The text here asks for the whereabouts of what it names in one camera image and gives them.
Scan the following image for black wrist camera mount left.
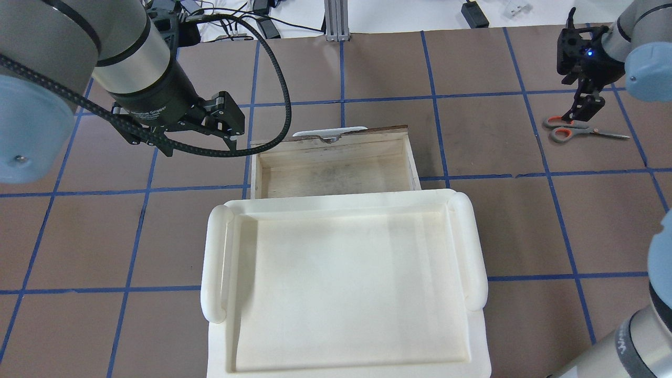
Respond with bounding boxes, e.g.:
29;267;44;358
143;1;203;52

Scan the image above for white drawer handle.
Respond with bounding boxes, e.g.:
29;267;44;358
293;126;368;139

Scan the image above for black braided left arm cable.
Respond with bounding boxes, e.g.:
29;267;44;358
0;15;292;157

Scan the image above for black power adapter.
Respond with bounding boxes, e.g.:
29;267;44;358
460;1;489;29

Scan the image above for aluminium frame post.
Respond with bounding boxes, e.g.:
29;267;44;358
324;0;351;41

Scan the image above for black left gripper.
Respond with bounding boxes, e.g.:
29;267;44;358
110;58;245;157

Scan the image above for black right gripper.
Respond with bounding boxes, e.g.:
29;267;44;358
561;31;625;122

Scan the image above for grey orange handled scissors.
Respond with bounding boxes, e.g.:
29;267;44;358
542;117;631;143

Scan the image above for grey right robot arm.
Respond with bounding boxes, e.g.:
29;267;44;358
544;1;671;377

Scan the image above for open wooden drawer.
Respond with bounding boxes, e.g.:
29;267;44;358
249;125;422;199

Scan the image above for white plastic tray box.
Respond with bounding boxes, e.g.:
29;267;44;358
200;189;492;377

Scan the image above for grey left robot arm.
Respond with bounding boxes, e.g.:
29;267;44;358
1;1;245;184

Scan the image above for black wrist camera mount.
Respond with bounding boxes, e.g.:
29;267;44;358
143;1;203;52
556;7;593;85

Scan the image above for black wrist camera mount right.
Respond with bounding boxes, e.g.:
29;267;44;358
556;7;593;85

